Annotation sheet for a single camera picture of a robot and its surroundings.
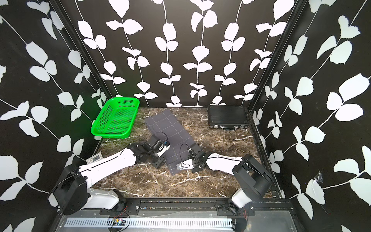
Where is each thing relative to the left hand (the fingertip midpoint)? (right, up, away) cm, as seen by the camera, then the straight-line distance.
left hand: (161, 157), depth 84 cm
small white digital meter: (-44, -2, +6) cm, 45 cm away
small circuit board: (-20, -28, -14) cm, 37 cm away
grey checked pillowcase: (-2, +18, +27) cm, 32 cm away
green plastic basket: (-41, +22, +27) cm, 54 cm away
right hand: (+16, -3, +6) cm, 18 cm away
